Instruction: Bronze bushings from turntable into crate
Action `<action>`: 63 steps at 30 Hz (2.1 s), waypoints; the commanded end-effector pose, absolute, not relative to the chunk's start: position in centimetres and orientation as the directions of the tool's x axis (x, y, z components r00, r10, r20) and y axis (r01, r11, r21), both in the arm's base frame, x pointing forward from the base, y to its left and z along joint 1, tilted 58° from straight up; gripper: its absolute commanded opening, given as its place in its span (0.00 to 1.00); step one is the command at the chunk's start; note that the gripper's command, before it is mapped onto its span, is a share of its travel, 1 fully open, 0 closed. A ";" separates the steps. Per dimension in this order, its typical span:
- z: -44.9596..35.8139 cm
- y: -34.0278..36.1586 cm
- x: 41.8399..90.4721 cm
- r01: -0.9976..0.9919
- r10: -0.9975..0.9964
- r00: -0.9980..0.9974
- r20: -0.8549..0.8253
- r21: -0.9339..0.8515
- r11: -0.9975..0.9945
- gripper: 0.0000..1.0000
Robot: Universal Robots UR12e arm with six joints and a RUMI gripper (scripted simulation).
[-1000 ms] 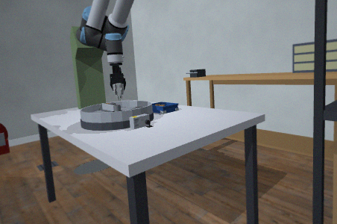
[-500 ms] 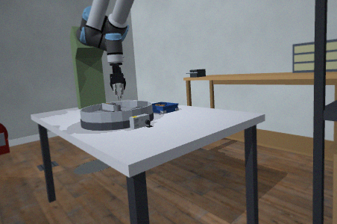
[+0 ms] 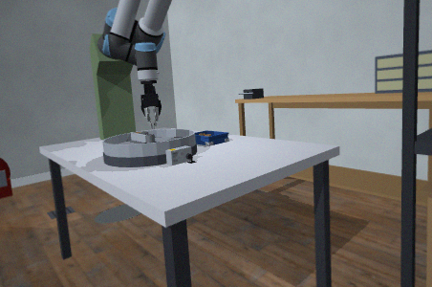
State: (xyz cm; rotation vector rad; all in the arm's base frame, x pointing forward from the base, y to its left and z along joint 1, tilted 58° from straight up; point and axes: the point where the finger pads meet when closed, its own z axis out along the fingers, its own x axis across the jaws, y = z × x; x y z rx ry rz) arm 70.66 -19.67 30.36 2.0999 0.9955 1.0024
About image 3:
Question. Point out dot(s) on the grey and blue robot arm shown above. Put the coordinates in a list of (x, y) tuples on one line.
[(146, 38)]

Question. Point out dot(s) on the blue crate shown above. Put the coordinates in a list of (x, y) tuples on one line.
[(215, 138)]

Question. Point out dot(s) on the grey round turntable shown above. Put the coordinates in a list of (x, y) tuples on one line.
[(171, 146)]

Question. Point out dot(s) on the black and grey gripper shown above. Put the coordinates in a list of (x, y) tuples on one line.
[(149, 100)]

